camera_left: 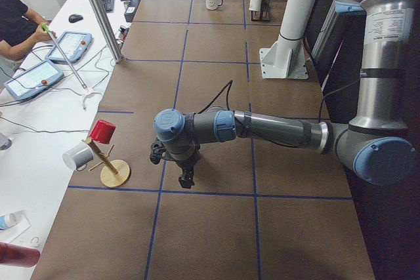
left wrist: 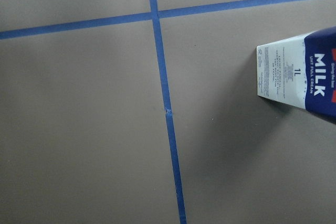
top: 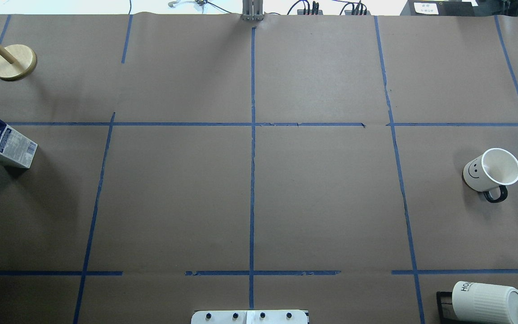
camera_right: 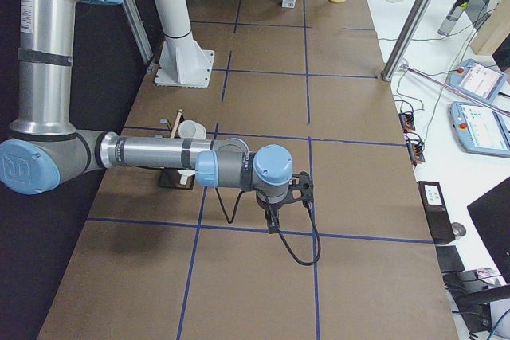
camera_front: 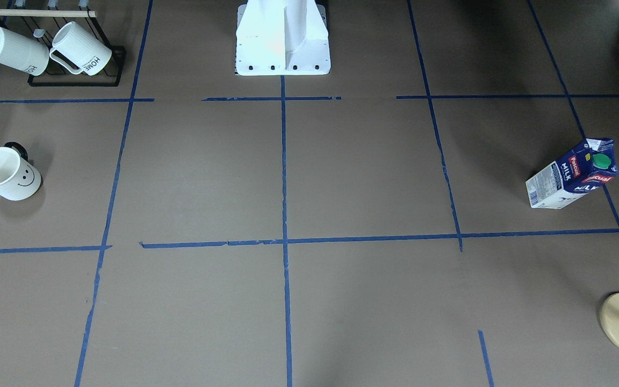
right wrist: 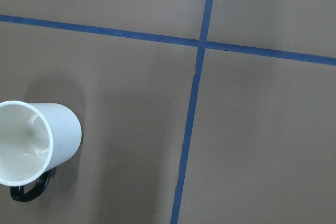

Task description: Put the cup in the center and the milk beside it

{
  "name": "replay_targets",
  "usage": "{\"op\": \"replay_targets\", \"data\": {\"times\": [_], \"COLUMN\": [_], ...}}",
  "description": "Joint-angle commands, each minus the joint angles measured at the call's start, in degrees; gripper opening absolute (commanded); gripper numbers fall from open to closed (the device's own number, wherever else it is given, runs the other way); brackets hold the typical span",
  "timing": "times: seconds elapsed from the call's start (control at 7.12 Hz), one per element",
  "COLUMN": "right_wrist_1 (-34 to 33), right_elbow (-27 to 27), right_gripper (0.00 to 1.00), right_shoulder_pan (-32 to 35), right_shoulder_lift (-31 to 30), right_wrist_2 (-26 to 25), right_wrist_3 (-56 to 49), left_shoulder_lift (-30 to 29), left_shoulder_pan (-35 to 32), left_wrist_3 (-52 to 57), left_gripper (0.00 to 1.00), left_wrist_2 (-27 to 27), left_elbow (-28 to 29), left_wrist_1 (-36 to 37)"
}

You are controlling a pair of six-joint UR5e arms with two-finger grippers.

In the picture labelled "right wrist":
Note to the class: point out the white mug black handle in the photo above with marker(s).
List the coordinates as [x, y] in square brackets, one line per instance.
[35, 138]

